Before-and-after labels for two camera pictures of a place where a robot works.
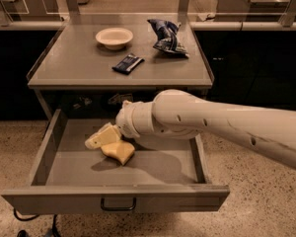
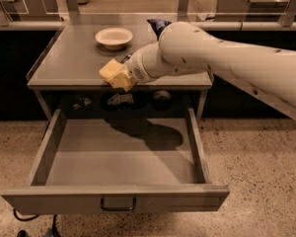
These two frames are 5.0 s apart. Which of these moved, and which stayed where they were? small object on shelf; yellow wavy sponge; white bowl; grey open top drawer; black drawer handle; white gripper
Moved: yellow wavy sponge; white gripper
Stayed: small object on shelf; black drawer handle; grey open top drawer; white bowl
